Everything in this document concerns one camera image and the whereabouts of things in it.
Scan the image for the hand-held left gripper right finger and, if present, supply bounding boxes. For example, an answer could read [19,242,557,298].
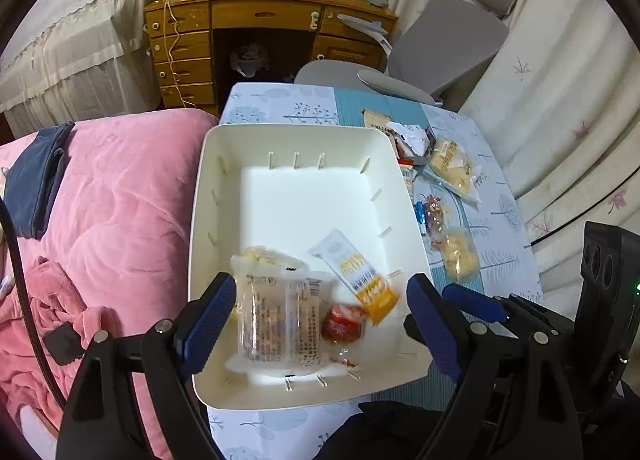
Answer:
[404,273,585,460]

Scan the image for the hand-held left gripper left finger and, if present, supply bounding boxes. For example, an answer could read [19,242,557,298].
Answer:
[55,272,237,460]

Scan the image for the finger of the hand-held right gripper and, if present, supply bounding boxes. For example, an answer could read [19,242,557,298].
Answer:
[441,284,577,341]

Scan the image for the clear snack packet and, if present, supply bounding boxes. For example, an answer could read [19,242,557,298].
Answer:
[230,246,331,376]

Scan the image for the white plastic bin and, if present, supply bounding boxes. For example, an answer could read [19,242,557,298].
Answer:
[187,125,436,413]

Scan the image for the small yellow cake packet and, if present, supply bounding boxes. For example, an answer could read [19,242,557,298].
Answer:
[432,230,481,283]

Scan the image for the red round snack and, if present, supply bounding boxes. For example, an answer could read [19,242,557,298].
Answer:
[321,304,368,343]

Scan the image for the yellow white snack bar packet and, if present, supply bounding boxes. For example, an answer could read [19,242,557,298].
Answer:
[306,230,401,325]

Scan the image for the small candy packets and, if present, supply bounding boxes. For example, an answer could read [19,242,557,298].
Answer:
[415,194,447,235]

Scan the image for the person's black clothing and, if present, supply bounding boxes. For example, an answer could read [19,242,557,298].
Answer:
[320,400,453,460]

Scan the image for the large yellow cake packet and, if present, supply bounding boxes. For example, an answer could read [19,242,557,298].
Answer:
[427,137,483,203]

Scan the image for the pink blanket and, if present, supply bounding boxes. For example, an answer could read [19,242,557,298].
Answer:
[0,108,221,460]

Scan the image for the torn white red wrapper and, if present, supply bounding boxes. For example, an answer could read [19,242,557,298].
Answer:
[390,122,435,161]

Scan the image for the brown card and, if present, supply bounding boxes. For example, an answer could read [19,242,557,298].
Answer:
[362,110,401,135]

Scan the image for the navy cloth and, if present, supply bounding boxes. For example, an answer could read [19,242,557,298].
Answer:
[5,122,76,241]

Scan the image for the printed tablecloth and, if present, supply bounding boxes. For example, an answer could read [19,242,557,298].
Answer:
[205,82,546,460]

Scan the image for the white leaf-print curtain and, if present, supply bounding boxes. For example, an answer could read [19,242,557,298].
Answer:
[390,0,640,291]

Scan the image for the grey office chair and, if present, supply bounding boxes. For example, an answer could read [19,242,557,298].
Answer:
[294,0,523,113]

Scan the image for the white bag under desk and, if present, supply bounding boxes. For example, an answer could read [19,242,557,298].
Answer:
[230,44,266,78]

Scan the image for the wooden desk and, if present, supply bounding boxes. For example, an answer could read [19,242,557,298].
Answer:
[144,0,401,108]

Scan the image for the white lace cover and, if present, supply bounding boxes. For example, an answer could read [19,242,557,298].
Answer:
[0,0,166,115]

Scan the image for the black cable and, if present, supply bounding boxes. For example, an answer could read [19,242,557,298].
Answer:
[0,200,68,408]

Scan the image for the white cable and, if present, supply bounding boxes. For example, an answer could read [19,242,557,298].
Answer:
[160,0,197,108]

